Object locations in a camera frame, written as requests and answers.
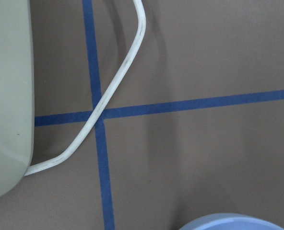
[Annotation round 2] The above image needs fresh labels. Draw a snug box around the white cable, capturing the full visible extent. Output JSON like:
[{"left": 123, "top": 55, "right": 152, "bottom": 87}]
[{"left": 24, "top": 0, "right": 147, "bottom": 176}]

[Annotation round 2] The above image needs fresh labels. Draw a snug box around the beige robot base housing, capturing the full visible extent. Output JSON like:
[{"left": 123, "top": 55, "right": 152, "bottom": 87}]
[{"left": 0, "top": 0, "right": 35, "bottom": 196}]

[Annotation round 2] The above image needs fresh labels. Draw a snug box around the blue bowl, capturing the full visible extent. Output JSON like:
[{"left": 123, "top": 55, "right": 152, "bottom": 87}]
[{"left": 180, "top": 213, "right": 284, "bottom": 230}]

